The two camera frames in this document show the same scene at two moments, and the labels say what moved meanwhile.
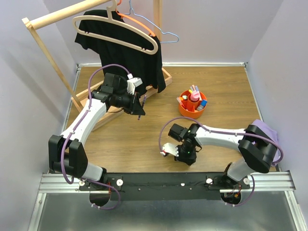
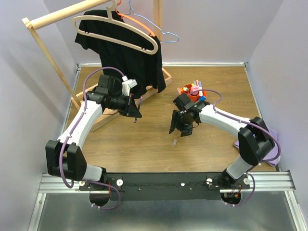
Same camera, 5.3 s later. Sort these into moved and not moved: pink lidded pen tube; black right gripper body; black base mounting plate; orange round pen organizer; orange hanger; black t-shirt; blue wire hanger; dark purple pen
Moved: orange round pen organizer; pink lidded pen tube; black right gripper body; dark purple pen
Not moved: orange hanger; black t-shirt; blue wire hanger; black base mounting plate
